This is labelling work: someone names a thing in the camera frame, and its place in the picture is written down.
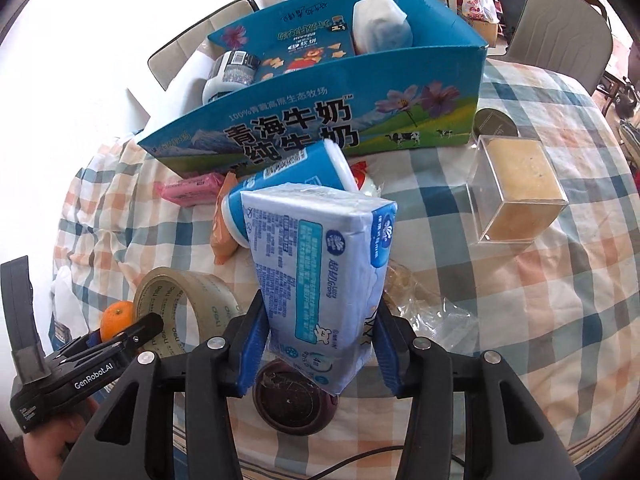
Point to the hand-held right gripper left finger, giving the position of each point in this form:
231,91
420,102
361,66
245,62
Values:
254,345

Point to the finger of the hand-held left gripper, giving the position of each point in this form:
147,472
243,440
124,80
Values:
85,347
145,329

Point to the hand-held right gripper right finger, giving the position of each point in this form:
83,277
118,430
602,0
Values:
387,355

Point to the orange mandarin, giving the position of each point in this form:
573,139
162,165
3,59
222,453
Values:
115,317

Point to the clear tape roll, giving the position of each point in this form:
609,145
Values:
210,305

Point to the blue white tissue pack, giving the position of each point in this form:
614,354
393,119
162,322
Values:
320,260

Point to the orange snack packet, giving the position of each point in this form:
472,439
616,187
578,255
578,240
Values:
220,232

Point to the pink packet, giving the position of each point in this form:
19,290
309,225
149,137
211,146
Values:
190,191

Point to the red white bun packet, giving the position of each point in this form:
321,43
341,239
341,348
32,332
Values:
362,177

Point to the blue white paper cup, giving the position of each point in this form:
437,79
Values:
295,167

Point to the clear plastic cake box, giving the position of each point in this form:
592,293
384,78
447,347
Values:
520,180

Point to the blue printed cardboard box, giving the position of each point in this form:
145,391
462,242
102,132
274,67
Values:
400,75

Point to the person's left hand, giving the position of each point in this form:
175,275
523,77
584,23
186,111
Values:
55,447

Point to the white cloth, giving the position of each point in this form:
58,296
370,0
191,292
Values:
62,295

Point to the plaid tablecloth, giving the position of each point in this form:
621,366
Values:
550,310

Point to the white bottle black label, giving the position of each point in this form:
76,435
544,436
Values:
220,87

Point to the dark round lid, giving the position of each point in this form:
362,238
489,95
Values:
492,122

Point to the blue biscuit box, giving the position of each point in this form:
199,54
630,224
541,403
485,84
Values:
310,52

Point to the white plastic bag in box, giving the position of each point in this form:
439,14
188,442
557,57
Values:
380,20

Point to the brown cardboard box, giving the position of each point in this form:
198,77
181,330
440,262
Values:
487,32

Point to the white red plastic bag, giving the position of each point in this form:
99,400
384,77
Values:
477,2

